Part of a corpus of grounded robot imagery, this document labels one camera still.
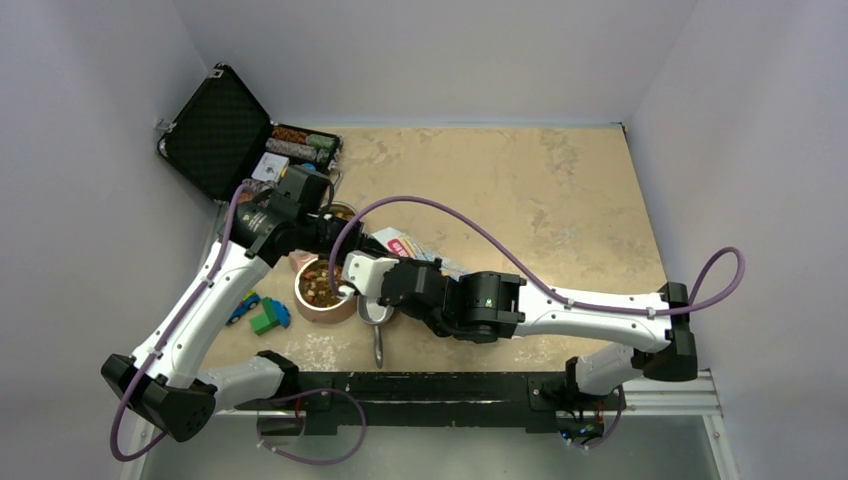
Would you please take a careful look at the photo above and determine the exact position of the metal food scoop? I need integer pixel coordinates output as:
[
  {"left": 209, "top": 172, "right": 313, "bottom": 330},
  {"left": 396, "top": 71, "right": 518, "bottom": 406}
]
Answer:
[{"left": 357, "top": 296, "right": 395, "bottom": 369}]

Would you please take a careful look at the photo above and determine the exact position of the pet food bag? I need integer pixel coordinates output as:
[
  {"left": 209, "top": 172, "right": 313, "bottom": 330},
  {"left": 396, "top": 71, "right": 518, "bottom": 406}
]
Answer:
[{"left": 372, "top": 227, "right": 470, "bottom": 280}]

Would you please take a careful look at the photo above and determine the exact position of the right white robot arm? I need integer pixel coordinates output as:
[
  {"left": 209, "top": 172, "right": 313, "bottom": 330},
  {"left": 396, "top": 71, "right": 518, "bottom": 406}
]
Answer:
[{"left": 376, "top": 260, "right": 698, "bottom": 412}]

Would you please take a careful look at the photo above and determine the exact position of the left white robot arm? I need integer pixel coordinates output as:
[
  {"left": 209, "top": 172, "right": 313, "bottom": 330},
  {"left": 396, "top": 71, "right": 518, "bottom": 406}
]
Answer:
[{"left": 101, "top": 166, "right": 377, "bottom": 461}]

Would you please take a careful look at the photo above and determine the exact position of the pink double pet bowl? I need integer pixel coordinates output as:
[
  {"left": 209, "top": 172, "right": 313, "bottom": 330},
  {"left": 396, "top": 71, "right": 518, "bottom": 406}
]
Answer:
[{"left": 288, "top": 201, "right": 362, "bottom": 326}]

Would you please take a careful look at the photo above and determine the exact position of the green blue toy block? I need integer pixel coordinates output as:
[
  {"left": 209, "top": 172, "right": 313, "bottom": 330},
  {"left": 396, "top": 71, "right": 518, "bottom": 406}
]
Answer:
[{"left": 250, "top": 297, "right": 291, "bottom": 336}]

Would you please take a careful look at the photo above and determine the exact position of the orange blue toy car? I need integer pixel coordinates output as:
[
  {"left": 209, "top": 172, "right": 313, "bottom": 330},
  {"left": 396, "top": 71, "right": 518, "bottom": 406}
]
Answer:
[{"left": 225, "top": 290, "right": 261, "bottom": 326}]

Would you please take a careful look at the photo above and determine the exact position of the black poker chip case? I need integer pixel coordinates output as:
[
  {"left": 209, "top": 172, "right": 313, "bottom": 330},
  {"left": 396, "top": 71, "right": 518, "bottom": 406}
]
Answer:
[{"left": 156, "top": 62, "right": 343, "bottom": 202}]

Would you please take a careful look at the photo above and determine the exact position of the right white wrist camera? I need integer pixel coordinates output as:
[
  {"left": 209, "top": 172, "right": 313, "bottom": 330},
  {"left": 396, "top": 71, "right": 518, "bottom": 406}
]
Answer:
[{"left": 342, "top": 251, "right": 399, "bottom": 299}]

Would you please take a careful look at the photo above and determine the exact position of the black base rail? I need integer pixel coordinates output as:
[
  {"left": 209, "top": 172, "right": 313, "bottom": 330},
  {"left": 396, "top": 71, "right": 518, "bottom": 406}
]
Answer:
[{"left": 235, "top": 371, "right": 626, "bottom": 438}]

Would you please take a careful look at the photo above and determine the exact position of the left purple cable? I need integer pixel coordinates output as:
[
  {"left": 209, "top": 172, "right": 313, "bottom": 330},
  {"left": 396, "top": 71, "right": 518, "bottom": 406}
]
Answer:
[{"left": 109, "top": 184, "right": 367, "bottom": 466}]

